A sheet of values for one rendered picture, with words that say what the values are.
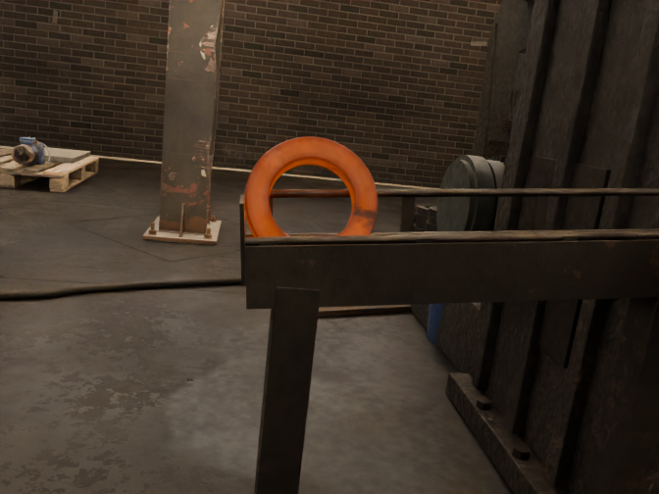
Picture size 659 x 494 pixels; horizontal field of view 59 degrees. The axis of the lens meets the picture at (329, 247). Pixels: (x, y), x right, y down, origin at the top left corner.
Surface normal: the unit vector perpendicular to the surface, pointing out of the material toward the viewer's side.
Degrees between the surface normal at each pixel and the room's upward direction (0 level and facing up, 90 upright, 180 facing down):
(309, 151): 67
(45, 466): 0
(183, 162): 90
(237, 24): 90
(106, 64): 90
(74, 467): 0
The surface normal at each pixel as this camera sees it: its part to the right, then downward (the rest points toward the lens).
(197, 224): 0.12, 0.24
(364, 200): 0.13, -0.17
